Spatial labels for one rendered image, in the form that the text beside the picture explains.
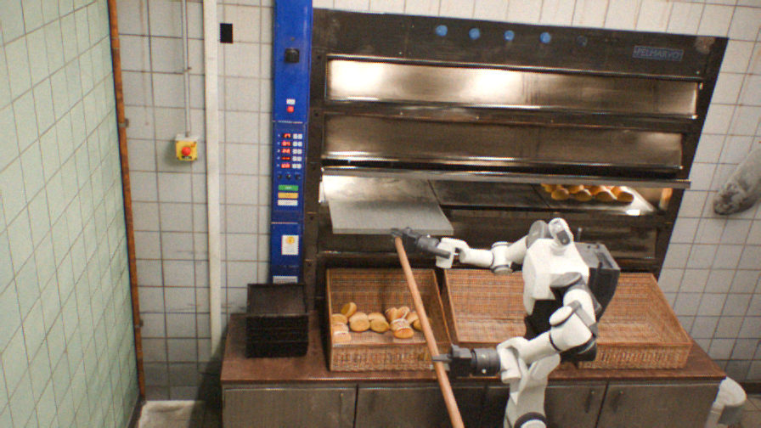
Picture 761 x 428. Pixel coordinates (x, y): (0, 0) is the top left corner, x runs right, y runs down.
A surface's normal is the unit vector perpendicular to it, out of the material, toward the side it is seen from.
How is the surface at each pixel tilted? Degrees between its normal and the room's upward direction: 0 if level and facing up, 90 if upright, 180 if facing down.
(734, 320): 90
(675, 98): 70
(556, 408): 90
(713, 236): 90
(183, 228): 90
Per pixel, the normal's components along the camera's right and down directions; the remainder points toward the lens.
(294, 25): 0.12, 0.41
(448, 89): 0.15, 0.07
